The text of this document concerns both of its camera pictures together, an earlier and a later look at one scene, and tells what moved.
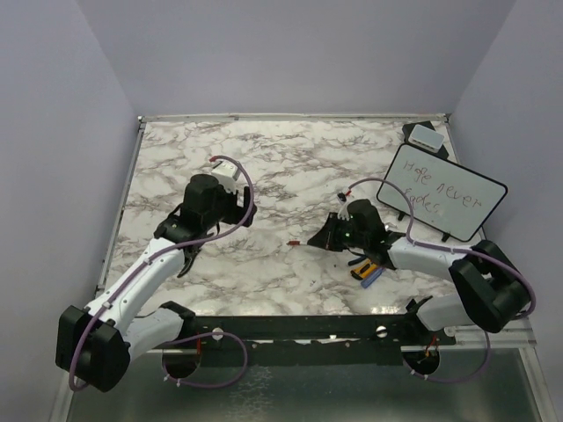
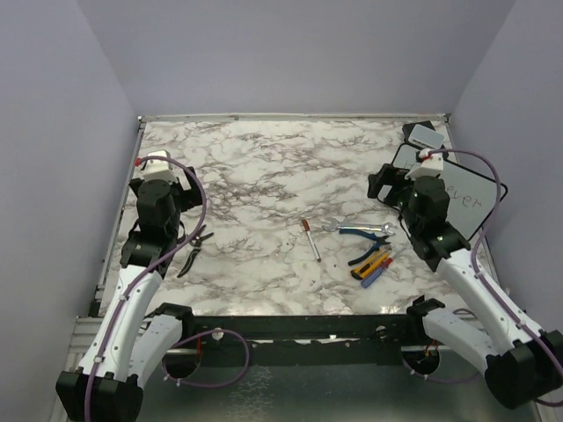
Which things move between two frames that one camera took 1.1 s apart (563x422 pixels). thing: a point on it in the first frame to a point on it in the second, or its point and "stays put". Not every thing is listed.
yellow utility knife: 363,270 stays put
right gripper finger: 329,236 to 390,175
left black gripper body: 228,210 to 175,229
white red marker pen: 296,243 to 307,228
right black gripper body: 357,239 to 410,216
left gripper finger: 246,207 to 193,197
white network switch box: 427,138 stays put
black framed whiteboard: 450,197 stays put
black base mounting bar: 317,339 stays put
